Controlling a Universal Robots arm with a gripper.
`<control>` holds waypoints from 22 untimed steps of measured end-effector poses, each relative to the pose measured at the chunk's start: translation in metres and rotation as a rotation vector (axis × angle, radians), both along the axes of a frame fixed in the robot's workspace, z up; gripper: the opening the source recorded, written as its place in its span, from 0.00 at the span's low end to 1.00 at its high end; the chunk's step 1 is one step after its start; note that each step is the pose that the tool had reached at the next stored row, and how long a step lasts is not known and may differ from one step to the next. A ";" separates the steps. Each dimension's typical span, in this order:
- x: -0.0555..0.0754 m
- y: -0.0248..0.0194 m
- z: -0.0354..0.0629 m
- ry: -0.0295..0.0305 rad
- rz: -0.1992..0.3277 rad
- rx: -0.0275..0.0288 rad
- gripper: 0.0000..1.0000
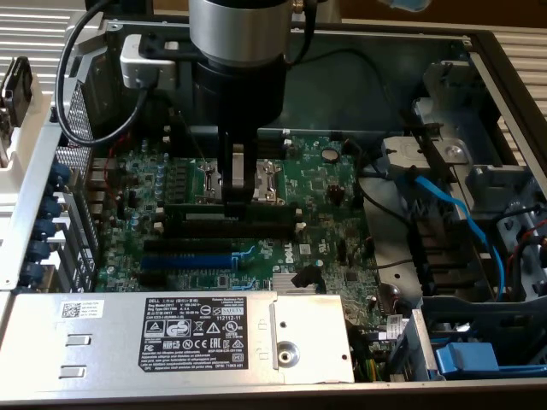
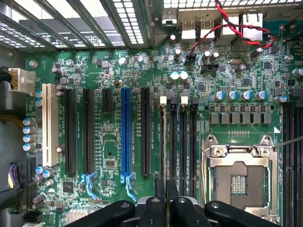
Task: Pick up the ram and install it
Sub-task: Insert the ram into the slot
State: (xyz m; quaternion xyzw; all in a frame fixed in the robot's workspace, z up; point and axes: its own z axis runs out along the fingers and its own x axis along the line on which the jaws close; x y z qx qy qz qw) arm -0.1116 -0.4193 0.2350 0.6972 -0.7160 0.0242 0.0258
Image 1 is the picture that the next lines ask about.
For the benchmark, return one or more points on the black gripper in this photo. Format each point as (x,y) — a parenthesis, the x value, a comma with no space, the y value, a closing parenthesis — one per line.
(239,94)

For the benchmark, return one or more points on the green RAM stick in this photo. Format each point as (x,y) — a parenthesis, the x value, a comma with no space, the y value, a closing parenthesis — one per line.
(192,209)

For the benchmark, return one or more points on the silver CPU socket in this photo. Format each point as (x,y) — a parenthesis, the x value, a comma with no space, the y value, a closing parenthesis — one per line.
(269,179)

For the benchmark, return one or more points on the grey metal PC case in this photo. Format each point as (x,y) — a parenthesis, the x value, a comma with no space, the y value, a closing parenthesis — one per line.
(333,98)

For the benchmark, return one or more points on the round coin battery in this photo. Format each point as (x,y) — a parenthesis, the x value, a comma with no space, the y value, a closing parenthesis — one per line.
(329,154)

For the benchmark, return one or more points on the green Dell motherboard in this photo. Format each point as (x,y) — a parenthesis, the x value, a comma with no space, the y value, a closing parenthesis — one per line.
(316,179)

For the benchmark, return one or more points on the long black expansion slot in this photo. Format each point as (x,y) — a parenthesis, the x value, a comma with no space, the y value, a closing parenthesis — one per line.
(188,246)

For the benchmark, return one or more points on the silver finned heatsink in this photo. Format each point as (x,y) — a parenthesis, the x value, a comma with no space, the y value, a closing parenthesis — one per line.
(280,282)

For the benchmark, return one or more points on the blue card clip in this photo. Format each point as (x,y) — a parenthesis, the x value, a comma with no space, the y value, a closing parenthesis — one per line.
(51,207)
(45,228)
(38,252)
(60,175)
(32,273)

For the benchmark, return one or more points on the short black expansion slot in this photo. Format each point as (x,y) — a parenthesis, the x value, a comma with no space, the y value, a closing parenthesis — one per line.
(152,278)

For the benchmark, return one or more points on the black plastic bar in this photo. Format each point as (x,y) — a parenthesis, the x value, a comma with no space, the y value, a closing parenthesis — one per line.
(436,154)

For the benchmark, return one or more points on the black computer part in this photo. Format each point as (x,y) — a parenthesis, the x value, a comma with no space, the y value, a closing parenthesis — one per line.
(19,89)

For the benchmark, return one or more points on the grey metal disk bay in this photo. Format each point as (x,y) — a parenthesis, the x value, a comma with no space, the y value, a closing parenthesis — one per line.
(470,128)

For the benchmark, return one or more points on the white parts rack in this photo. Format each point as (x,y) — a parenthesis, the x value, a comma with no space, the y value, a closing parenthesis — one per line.
(13,192)

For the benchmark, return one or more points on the black plastic shroud block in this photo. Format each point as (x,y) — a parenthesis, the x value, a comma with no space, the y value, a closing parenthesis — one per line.
(444,256)

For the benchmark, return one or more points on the white label tag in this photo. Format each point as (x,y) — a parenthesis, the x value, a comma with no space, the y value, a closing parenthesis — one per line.
(393,326)

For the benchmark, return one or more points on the silver power supply unit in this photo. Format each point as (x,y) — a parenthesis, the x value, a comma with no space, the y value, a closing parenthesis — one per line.
(107,341)

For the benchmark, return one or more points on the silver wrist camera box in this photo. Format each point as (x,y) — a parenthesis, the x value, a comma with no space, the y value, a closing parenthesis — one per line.
(137,64)

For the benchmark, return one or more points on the silver metal drive bracket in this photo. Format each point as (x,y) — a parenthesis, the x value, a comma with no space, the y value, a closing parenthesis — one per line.
(406,151)

